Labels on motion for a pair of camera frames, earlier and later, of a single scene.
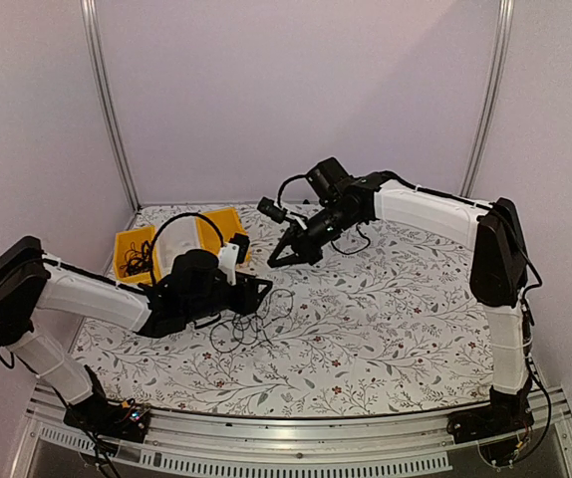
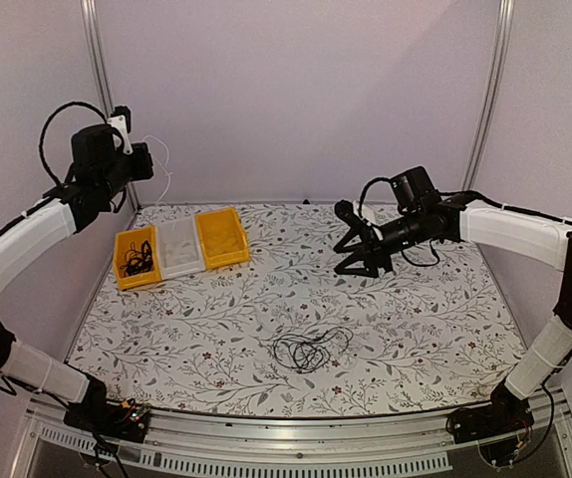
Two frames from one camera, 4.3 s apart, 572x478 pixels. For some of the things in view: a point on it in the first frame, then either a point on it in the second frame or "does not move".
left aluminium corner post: x=90 y=15 does not move
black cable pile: x=249 y=330 to x=304 y=355
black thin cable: x=138 y=261 does not move
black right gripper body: x=310 y=249 to x=372 y=244
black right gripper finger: x=288 y=260 to x=370 y=265
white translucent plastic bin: x=174 y=238 does not move
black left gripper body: x=244 y=304 to x=143 y=169
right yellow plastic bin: x=230 y=223 does not move
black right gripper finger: x=287 y=240 to x=351 y=234
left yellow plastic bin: x=134 y=240 does not move
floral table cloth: x=380 y=320 does not move
